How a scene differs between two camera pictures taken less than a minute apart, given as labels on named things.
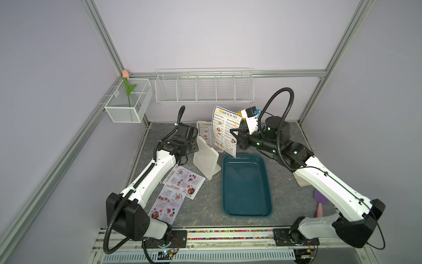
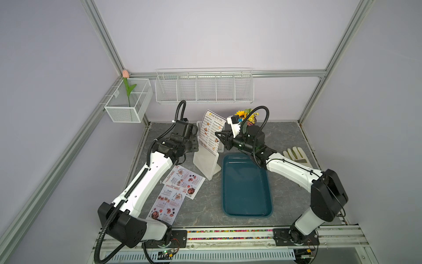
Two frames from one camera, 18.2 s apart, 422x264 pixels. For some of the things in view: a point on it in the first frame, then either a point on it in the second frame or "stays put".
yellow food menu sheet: (223, 121) to (212, 122)
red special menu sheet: (182, 177) stays put
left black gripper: (194, 146) stays put
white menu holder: (206, 159) stays put
